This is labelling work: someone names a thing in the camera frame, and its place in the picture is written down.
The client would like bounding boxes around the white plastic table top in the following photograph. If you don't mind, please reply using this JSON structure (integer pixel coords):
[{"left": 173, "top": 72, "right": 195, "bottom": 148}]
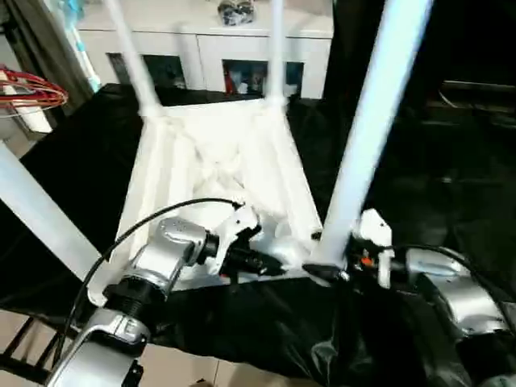
[{"left": 87, "top": 97, "right": 339, "bottom": 307}]

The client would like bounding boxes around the white plastic table leg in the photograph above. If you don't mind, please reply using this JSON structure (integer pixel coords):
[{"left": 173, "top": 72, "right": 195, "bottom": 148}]
[
  {"left": 310, "top": 0, "right": 435, "bottom": 271},
  {"left": 101, "top": 0, "right": 166, "bottom": 120},
  {"left": 264, "top": 0, "right": 289, "bottom": 107},
  {"left": 0, "top": 144, "right": 107, "bottom": 283}
]

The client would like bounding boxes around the black plastic mat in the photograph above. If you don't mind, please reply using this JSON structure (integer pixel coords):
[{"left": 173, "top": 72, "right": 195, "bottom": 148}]
[{"left": 0, "top": 81, "right": 516, "bottom": 386}]

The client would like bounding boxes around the black metal bar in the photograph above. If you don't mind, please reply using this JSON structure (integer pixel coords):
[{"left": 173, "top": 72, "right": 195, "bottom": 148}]
[{"left": 439, "top": 81, "right": 516, "bottom": 106}]

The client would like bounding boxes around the white cabinet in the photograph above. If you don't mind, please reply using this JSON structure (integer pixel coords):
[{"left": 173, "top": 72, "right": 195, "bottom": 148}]
[{"left": 77, "top": 0, "right": 335, "bottom": 99}]

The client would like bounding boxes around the grey crumpled bundle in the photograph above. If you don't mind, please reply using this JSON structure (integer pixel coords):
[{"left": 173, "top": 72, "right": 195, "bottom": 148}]
[{"left": 217, "top": 0, "right": 256, "bottom": 27}]

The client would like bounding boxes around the black metal stand frame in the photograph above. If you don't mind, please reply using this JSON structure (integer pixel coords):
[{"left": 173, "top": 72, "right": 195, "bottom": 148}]
[{"left": 0, "top": 316, "right": 65, "bottom": 386}]

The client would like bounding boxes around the red wire hanger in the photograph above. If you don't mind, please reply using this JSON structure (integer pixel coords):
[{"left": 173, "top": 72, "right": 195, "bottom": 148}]
[{"left": 0, "top": 68, "right": 69, "bottom": 115}]

